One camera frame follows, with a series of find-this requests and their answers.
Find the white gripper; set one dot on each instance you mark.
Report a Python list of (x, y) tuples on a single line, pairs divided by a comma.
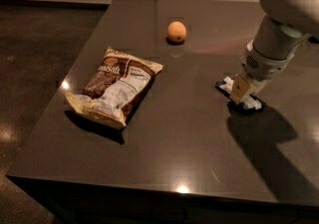
[(264, 68)]

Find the brown and cream snack bag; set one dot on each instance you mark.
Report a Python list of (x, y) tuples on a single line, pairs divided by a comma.
[(115, 90)]

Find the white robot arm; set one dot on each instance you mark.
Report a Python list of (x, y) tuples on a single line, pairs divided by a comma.
[(285, 25)]

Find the orange fruit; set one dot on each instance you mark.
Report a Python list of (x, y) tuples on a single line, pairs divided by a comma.
[(176, 32)]

